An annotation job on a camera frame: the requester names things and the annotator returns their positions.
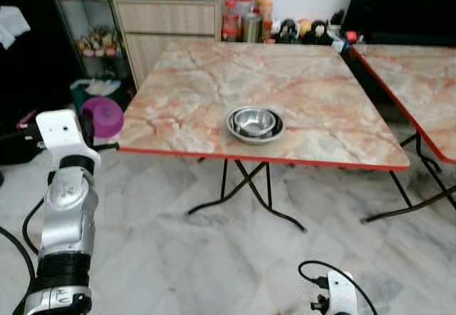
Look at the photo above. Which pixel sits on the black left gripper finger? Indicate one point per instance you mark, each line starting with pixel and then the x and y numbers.
pixel 107 145

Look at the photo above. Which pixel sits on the purple plastic cup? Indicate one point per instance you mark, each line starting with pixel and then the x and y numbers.
pixel 105 115

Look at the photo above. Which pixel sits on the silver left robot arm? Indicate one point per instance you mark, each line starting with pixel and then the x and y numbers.
pixel 68 215

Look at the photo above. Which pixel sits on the teal tub with white cloth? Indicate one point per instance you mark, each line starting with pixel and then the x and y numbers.
pixel 100 90

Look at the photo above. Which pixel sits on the glass display shelf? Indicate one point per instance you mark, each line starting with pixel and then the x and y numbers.
pixel 92 16

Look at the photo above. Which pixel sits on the black folding table legs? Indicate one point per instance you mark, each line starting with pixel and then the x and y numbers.
pixel 249 182
pixel 410 206

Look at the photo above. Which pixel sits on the white hanging cloth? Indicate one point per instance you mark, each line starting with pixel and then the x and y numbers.
pixel 13 26

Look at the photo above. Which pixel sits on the large steel bowl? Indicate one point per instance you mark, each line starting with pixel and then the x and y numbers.
pixel 236 135

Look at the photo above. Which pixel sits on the light wooden cabinet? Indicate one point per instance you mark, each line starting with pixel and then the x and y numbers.
pixel 167 23

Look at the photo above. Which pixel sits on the small steel bowl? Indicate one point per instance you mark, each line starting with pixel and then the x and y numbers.
pixel 255 121

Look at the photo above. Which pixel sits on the large black television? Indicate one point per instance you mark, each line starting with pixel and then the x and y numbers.
pixel 406 5

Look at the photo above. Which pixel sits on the red-lidded jar with red contents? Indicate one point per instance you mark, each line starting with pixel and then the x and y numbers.
pixel 230 24

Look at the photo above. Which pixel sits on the small red container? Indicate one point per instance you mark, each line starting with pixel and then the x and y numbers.
pixel 350 37

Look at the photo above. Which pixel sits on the tall clear red-lidded jar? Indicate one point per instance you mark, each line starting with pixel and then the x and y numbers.
pixel 249 26

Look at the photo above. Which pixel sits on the small white bottle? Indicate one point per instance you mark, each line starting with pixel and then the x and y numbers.
pixel 339 42

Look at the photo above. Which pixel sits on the small red-lidded jar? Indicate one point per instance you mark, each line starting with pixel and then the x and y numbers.
pixel 268 31

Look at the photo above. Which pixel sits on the black figurine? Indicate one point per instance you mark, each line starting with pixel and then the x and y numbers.
pixel 319 33
pixel 288 33

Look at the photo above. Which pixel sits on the tall orange red-lidded jar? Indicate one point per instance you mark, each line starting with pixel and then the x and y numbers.
pixel 263 1

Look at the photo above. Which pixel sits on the yellow figurine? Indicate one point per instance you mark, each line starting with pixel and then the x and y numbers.
pixel 304 28

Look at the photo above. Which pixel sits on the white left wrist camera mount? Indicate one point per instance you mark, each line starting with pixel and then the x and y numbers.
pixel 60 133

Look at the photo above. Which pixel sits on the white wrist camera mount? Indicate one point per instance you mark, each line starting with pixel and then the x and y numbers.
pixel 340 293
pixel 60 133

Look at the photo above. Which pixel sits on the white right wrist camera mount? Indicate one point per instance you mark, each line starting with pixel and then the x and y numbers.
pixel 340 293

